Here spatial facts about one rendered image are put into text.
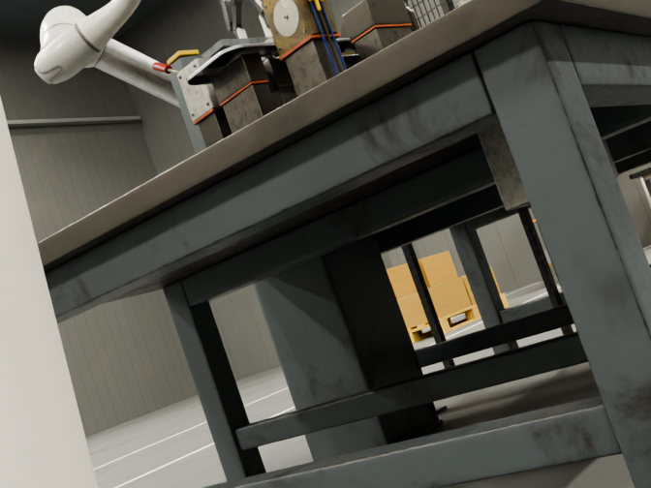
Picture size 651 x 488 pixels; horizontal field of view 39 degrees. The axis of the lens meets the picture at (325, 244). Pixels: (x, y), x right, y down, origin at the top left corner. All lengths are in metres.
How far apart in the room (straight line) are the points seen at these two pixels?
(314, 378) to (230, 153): 1.65
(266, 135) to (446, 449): 0.47
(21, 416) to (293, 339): 2.46
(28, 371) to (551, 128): 0.74
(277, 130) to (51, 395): 0.80
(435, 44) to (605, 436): 0.48
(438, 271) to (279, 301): 6.04
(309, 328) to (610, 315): 1.83
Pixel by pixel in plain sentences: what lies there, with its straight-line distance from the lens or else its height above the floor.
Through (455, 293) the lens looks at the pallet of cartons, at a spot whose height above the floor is 0.28.
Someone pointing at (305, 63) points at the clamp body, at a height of 0.90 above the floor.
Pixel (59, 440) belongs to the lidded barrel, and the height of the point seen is 0.41.
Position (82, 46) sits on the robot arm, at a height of 1.35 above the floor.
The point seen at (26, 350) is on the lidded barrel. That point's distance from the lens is 0.43.
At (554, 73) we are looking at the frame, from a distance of 1.06.
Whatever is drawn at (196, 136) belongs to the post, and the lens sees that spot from 2.28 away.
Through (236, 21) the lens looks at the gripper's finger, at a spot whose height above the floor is 1.26.
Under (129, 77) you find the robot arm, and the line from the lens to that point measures 2.90.
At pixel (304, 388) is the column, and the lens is 2.87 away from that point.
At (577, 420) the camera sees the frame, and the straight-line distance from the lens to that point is 1.11.
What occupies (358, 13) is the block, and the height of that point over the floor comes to 1.01.
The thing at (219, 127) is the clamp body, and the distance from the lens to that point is 2.05.
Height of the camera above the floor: 0.42
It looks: 5 degrees up
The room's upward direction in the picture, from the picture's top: 19 degrees counter-clockwise
